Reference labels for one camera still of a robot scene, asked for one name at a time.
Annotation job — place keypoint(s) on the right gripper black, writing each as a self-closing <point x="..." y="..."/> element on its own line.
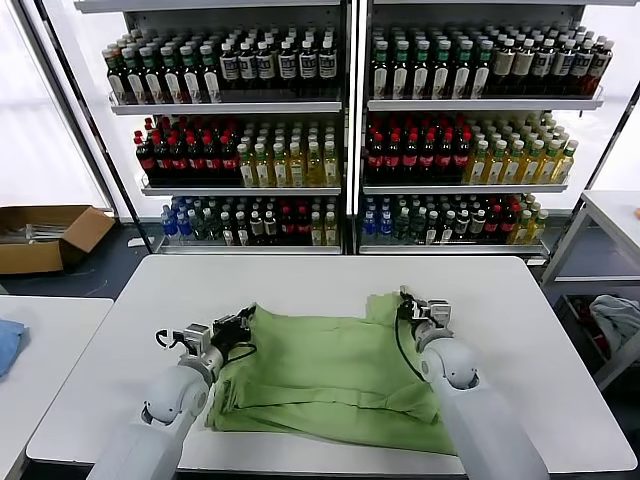
<point x="415" y="311"/>

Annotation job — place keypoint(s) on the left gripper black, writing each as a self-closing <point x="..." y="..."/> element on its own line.
<point x="230" y="334"/>

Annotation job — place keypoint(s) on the green t-shirt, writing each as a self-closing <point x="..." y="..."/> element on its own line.
<point x="325" y="350"/>

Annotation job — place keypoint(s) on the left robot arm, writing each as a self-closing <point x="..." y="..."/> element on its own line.
<point x="170" y="395"/>

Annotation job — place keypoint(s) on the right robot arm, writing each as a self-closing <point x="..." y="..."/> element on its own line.
<point x="480" y="415"/>

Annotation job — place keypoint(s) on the green clear bottle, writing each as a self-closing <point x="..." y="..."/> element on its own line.
<point x="416" y="227"/>
<point x="198" y="225"/>
<point x="400" y="227"/>
<point x="211" y="227"/>

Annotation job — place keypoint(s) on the dark bottle white cap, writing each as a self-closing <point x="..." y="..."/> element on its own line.
<point x="226" y="230"/>
<point x="446" y="229"/>
<point x="430" y="229"/>
<point x="240" y="230"/>

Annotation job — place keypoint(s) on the blue water bottle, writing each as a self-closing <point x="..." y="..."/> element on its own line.
<point x="182" y="225"/>
<point x="166" y="225"/>
<point x="367" y="223"/>
<point x="383" y="223"/>

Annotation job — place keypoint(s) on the small dark tea bottle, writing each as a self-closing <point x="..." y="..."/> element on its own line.
<point x="269" y="225"/>
<point x="255" y="225"/>
<point x="476" y="224"/>
<point x="461" y="224"/>

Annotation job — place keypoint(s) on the cola bottle red cap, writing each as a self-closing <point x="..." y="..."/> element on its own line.
<point x="425" y="158"/>
<point x="211" y="160"/>
<point x="372" y="158"/>
<point x="177" y="160"/>
<point x="160" y="160"/>
<point x="442" y="158"/>
<point x="300" y="225"/>
<point x="390" y="158"/>
<point x="458" y="158"/>
<point x="286" y="225"/>
<point x="194" y="160"/>
<point x="408" y="158"/>
<point x="505" y="223"/>
<point x="145" y="160"/>
<point x="490" y="223"/>
<point x="227" y="160"/>

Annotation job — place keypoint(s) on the yellow drink bottle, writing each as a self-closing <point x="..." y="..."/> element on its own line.
<point x="561" y="168"/>
<point x="328" y="230"/>
<point x="526" y="168"/>
<point x="278" y="170"/>
<point x="312" y="170"/>
<point x="492" y="168"/>
<point x="475" y="168"/>
<point x="295" y="170"/>
<point x="261" y="170"/>
<point x="314" y="230"/>
<point x="544" y="168"/>
<point x="535" y="229"/>
<point x="328" y="170"/>
<point x="244" y="170"/>
<point x="519" y="229"/>
<point x="509" y="168"/>

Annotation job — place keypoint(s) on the white paper scrap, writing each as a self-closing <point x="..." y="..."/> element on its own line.
<point x="135" y="242"/>

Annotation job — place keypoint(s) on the dark storage crate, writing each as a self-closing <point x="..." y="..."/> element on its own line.
<point x="570" y="310"/>

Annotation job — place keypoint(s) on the red cloth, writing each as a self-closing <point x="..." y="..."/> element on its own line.
<point x="599" y="342"/>

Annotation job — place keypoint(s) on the white metal shelf rack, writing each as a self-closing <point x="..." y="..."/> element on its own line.
<point x="472" y="104"/>
<point x="222" y="108"/>

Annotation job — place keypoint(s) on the pale grey crumpled cloth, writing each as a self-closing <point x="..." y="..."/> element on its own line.
<point x="615" y="318"/>

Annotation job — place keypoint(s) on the dark bottle green cap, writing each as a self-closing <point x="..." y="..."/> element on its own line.
<point x="151" y="80"/>
<point x="478" y="75"/>
<point x="439" y="75"/>
<point x="133" y="80"/>
<point x="190" y="78"/>
<point x="170" y="80"/>
<point x="459" y="75"/>
<point x="419" y="75"/>
<point x="117" y="80"/>
<point x="210" y="78"/>
<point x="398" y="75"/>
<point x="377" y="75"/>

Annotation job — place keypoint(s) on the brown cardboard box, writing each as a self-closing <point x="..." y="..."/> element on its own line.
<point x="27" y="258"/>

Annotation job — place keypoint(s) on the silver metal bars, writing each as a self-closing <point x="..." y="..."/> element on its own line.
<point x="32" y="232"/>

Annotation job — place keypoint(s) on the blue folded cloth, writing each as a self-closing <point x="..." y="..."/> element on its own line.
<point x="7" y="343"/>

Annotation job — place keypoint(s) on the dark bottle beige label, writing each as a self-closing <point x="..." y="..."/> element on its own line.
<point x="519" y="68"/>
<point x="500" y="68"/>

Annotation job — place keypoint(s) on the dark bottle white label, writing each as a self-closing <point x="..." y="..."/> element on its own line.
<point x="246" y="68"/>
<point x="286" y="67"/>
<point x="265" y="68"/>
<point x="325" y="65"/>
<point x="306" y="67"/>
<point x="228" y="68"/>

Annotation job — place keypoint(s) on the dark bottle navy label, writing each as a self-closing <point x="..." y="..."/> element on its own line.
<point x="577" y="68"/>
<point x="539" y="68"/>
<point x="558" y="68"/>

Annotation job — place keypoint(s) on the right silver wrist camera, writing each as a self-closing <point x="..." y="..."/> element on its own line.
<point x="439" y="314"/>

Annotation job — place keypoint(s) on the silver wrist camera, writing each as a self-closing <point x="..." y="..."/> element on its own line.
<point x="195" y="337"/>
<point x="439" y="314"/>

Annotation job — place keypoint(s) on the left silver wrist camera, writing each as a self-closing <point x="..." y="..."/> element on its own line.
<point x="195" y="337"/>

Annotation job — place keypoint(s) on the grey metal frame table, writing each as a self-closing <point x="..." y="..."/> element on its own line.
<point x="610" y="205"/>

